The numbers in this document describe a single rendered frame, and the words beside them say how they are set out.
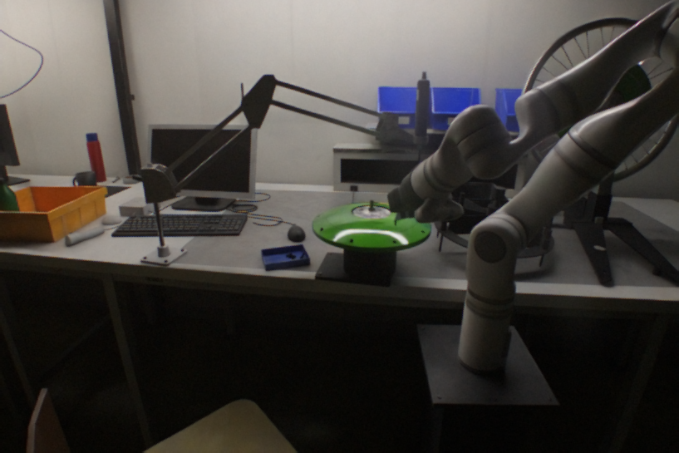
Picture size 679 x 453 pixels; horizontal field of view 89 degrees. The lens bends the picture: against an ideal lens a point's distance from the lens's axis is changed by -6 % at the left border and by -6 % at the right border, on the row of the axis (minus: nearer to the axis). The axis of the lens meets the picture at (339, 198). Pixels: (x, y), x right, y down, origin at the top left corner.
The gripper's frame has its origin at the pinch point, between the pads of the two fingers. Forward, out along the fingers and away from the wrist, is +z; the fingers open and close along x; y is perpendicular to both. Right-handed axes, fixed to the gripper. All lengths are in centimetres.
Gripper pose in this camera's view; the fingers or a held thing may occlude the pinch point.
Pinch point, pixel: (395, 220)
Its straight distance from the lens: 84.6
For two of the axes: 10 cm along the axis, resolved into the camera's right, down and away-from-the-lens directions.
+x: -9.6, 0.9, -2.8
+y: -1.7, -9.5, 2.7
